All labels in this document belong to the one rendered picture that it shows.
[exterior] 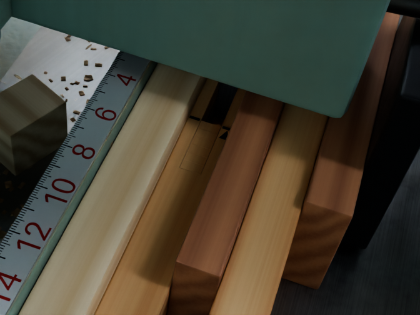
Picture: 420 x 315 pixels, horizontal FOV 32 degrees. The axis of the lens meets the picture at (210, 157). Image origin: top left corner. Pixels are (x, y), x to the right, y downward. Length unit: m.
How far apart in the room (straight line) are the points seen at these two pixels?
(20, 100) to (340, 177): 0.23
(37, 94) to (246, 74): 0.20
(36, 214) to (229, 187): 0.07
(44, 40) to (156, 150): 0.28
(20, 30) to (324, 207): 0.34
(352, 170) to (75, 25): 0.12
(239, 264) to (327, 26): 0.09
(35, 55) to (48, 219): 0.29
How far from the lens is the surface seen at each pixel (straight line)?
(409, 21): 0.30
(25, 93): 0.45
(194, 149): 0.29
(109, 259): 0.25
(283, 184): 0.27
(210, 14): 0.26
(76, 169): 0.26
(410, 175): 0.36
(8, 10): 0.30
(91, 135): 0.27
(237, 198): 0.26
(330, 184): 0.27
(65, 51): 0.53
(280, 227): 0.26
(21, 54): 0.53
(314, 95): 0.27
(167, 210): 0.27
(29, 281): 0.24
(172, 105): 0.29
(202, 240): 0.25
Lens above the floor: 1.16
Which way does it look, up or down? 50 degrees down
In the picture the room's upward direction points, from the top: 11 degrees clockwise
